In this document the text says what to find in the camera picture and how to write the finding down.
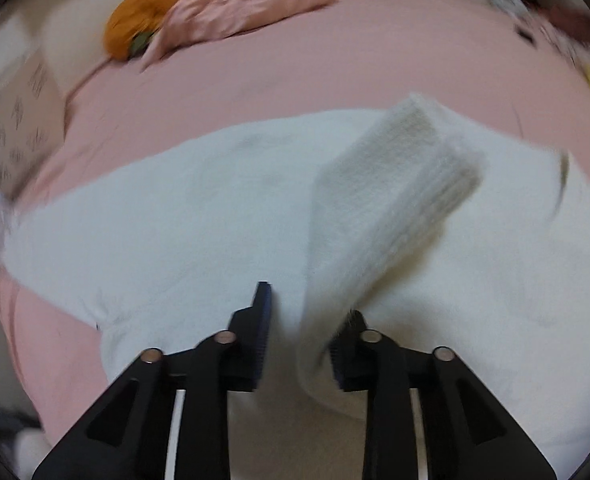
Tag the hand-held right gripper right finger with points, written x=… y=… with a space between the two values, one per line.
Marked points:
x=342 y=355

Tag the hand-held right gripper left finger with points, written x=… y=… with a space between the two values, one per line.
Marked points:
x=262 y=335

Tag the white towel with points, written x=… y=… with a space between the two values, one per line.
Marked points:
x=175 y=210

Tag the pink bed sheet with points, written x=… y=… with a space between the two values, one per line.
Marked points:
x=325 y=60

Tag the pink quilt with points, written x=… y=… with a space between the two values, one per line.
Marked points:
x=235 y=10

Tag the orange pumpkin plush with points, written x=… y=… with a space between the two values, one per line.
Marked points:
x=135 y=15

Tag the small black box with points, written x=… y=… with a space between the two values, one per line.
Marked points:
x=526 y=36

